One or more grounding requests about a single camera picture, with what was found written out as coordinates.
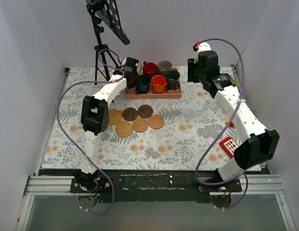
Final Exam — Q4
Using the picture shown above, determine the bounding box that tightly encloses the dark blue mug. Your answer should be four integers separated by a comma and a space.
135, 75, 151, 94

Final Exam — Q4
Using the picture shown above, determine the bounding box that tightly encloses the dark wooden coaster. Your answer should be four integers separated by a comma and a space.
137, 104, 153, 118
122, 107, 138, 121

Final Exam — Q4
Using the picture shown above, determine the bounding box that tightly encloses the woven cork coaster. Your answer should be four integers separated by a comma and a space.
115, 121, 133, 138
108, 109, 122, 126

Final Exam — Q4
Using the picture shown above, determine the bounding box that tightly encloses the light wooden coaster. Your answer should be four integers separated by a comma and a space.
148, 115, 165, 129
132, 117, 149, 132

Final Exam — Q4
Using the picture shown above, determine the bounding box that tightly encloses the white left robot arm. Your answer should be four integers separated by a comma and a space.
80, 57, 140, 174

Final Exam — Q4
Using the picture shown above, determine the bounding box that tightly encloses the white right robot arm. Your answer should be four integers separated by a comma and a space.
188, 40, 279, 192

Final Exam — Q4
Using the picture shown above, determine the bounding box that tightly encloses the cream enamel mug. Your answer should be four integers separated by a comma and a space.
137, 66, 143, 75

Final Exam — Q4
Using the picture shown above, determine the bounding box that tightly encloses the pink serving tray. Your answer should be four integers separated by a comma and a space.
125, 68, 182, 100

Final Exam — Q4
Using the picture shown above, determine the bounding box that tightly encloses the red mug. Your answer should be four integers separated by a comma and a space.
143, 62, 158, 78

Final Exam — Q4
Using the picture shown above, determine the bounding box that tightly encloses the dark green mug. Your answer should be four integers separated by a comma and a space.
165, 70, 180, 90

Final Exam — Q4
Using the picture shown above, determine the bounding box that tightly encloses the orange mug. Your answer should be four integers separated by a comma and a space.
151, 75, 170, 94

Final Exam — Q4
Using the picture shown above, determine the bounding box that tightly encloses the toy brick car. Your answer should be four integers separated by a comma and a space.
234, 80, 240, 87

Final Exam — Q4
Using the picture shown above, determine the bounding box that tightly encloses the grey lilac mug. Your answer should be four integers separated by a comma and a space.
157, 60, 172, 76

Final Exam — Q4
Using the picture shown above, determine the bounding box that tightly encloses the floral table mat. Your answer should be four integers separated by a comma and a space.
42, 66, 263, 171

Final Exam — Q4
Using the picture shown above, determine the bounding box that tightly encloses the black music stand tripod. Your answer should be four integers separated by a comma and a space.
86, 0, 130, 81

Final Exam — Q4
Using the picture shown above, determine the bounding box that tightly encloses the red toy brick window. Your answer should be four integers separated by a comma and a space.
219, 137, 239, 159

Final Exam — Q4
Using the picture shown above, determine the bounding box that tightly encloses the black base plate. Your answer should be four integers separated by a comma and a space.
38, 168, 270, 204

